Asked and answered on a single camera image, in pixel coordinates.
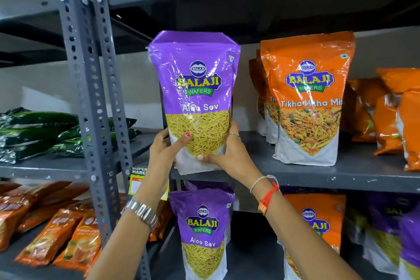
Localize person's left hand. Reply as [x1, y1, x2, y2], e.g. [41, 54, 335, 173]
[140, 128, 192, 199]

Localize person's right hand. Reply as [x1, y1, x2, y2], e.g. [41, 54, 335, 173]
[196, 118, 264, 190]

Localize purple snack packet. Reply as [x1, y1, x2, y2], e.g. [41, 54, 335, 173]
[183, 180, 235, 194]
[148, 30, 241, 175]
[362, 192, 415, 275]
[398, 204, 420, 280]
[169, 187, 236, 280]

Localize person's left forearm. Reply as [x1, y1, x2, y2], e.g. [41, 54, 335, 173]
[86, 188, 168, 280]

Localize person's right forearm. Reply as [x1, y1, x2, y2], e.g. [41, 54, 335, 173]
[242, 173, 363, 280]

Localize yellow white shelf label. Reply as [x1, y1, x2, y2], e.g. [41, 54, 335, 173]
[128, 166, 170, 201]

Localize orange snack packet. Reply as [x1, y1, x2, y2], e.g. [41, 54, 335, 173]
[261, 31, 356, 167]
[248, 58, 267, 137]
[277, 193, 347, 280]
[341, 78, 391, 143]
[372, 93, 405, 156]
[256, 49, 280, 145]
[376, 67, 420, 172]

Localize silver wristwatch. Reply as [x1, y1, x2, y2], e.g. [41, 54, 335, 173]
[122, 198, 160, 232]

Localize grey metal shelf rack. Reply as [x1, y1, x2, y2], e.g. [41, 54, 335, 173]
[0, 0, 155, 280]
[86, 0, 420, 280]

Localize pile of green packets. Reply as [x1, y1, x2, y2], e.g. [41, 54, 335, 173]
[0, 107, 142, 164]

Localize pile of orange tea packets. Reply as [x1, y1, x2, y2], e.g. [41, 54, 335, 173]
[0, 181, 174, 278]

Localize white thread bracelet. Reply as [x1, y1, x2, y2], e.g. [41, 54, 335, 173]
[249, 175, 279, 195]

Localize red thread bracelet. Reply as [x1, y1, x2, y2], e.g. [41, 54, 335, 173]
[257, 181, 280, 217]

